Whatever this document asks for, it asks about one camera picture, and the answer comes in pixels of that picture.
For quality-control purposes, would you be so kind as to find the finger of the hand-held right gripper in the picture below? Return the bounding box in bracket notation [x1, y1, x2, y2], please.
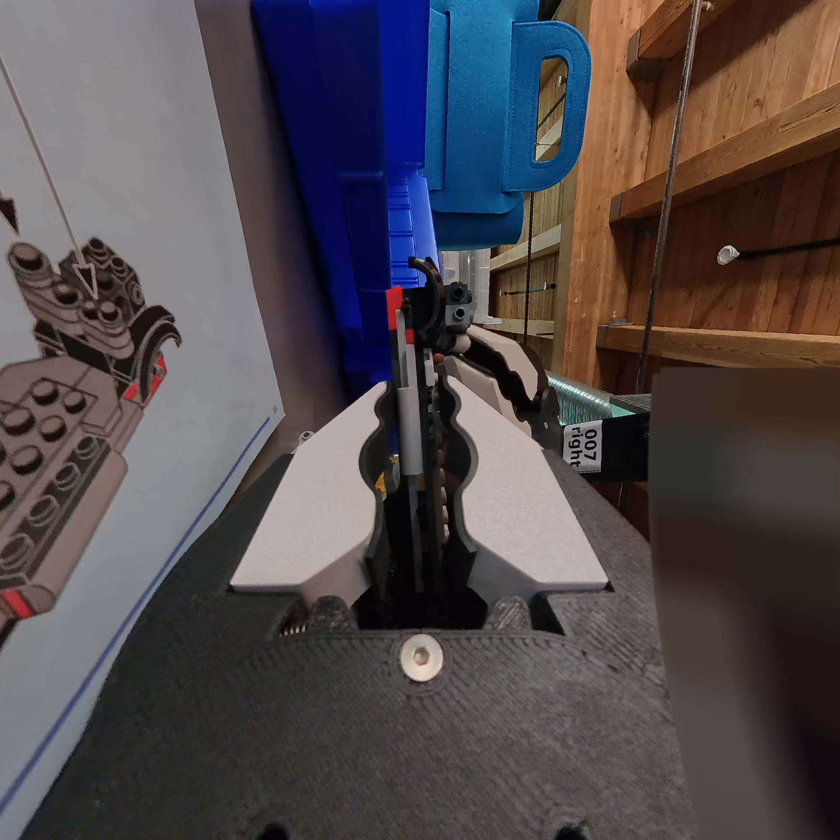
[466, 325, 560, 409]
[448, 346, 544, 438]

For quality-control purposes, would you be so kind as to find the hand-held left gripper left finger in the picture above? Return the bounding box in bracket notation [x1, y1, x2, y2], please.
[230, 382, 396, 599]

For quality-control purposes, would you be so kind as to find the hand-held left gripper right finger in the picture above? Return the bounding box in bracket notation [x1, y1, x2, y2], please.
[436, 375, 609, 602]

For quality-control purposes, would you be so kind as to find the grey toy brick model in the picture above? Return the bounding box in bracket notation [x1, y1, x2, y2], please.
[384, 256, 476, 592]

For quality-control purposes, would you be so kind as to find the blue plastic bin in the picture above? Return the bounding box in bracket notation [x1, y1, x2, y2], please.
[251, 0, 439, 398]

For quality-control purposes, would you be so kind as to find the clear plastic drawer stack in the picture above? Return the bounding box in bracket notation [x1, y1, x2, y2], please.
[438, 248, 494, 326]

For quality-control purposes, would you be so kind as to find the blue felt bag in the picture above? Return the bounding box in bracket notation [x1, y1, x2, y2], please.
[423, 0, 593, 252]

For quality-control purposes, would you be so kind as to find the toy instruction booklet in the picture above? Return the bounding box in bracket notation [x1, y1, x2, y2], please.
[0, 0, 287, 831]

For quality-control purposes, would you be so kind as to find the silver ventilation duct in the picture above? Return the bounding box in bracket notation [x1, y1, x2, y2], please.
[545, 373, 651, 424]

